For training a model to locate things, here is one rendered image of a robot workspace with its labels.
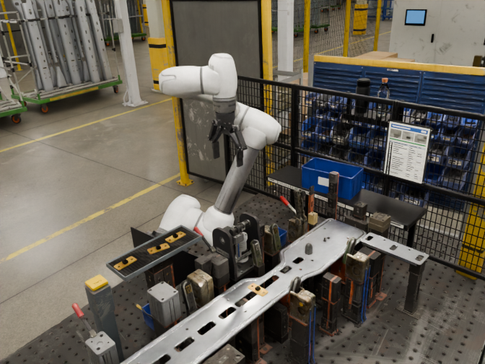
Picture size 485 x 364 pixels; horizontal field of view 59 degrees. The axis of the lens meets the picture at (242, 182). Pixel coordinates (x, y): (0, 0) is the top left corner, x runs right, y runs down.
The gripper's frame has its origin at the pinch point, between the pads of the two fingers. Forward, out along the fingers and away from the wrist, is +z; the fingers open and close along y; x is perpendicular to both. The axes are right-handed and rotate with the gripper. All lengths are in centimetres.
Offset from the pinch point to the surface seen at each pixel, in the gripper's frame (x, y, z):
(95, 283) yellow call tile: -61, -7, 30
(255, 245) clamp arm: 2.1, 12.1, 37.7
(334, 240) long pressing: 39, 28, 46
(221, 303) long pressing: -26, 20, 46
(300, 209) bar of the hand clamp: 36, 10, 35
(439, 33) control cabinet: 652, -169, 29
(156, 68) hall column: 412, -644, 95
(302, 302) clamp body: -8, 45, 44
